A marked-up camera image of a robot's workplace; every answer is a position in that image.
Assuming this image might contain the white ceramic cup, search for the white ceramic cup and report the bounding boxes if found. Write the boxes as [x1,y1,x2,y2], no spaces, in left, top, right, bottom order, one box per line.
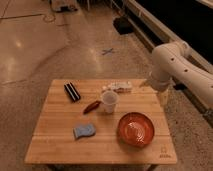
[101,90,118,114]

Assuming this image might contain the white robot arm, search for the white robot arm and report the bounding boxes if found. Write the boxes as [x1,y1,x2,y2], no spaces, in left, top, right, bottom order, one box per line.
[147,41,213,108]

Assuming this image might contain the red-brown chili pepper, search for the red-brown chili pepper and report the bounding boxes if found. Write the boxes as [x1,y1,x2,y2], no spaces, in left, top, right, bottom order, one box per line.
[83,100,101,114]

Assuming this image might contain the black rectangular box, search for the black rectangular box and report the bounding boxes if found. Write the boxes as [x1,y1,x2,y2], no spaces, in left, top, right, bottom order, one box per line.
[64,83,81,102]

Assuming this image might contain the wooden table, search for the wooden table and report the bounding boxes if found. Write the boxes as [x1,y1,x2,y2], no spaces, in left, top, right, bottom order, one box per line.
[25,79,177,165]

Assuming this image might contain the blue sponge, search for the blue sponge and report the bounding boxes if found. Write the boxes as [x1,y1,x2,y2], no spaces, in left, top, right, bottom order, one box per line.
[73,124,96,139]

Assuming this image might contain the orange ribbed bowl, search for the orange ribbed bowl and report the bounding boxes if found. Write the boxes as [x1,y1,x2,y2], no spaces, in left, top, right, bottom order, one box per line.
[117,112,155,148]

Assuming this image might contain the black bag on floor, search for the black bag on floor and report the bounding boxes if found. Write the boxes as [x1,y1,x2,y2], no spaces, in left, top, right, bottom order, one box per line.
[113,17,133,35]

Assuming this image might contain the grey equipment on floor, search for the grey equipment on floor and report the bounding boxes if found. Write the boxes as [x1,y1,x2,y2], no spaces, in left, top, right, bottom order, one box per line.
[49,0,77,12]

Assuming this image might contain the cable on floor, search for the cable on floor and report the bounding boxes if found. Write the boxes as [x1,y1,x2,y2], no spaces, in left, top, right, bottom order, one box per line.
[41,6,69,28]

